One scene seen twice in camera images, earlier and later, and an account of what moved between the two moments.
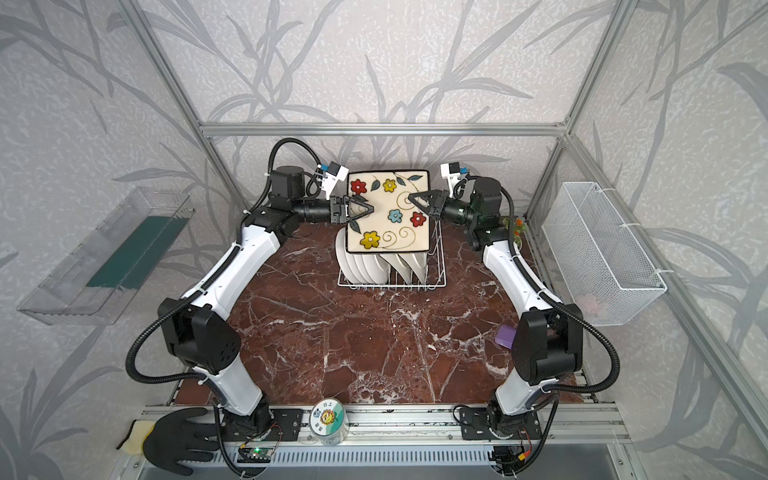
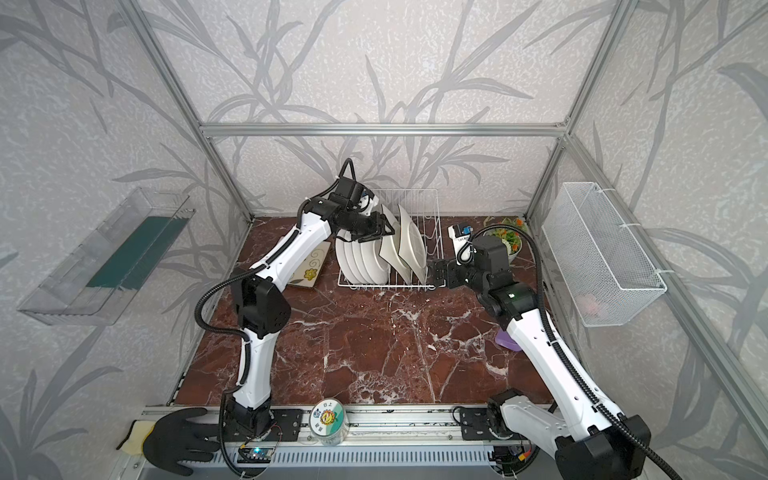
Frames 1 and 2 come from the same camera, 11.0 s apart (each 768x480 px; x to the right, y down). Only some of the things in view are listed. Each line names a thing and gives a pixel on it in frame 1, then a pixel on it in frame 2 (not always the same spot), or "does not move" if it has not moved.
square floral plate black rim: (396, 223) to (306, 272)
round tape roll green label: (329, 421) does not move
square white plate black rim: (401, 266) does not move
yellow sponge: (134, 443) does not move
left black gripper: (336, 208) to (367, 225)
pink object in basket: (588, 303) does not move
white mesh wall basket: (608, 280) does not move
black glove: (171, 440) does not move
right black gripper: (444, 207) to (455, 273)
